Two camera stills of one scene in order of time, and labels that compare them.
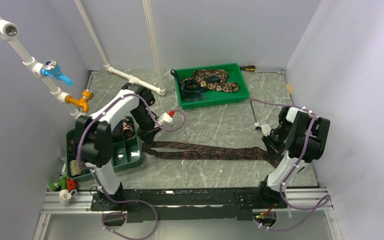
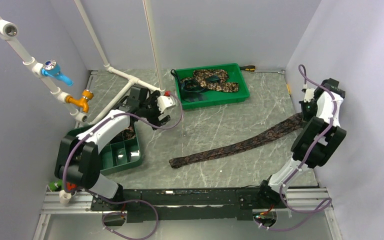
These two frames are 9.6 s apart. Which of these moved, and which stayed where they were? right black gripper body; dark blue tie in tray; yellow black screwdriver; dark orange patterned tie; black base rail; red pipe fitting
Moved: right black gripper body; dark orange patterned tie
Stayed: red pipe fitting; black base rail; yellow black screwdriver; dark blue tie in tray
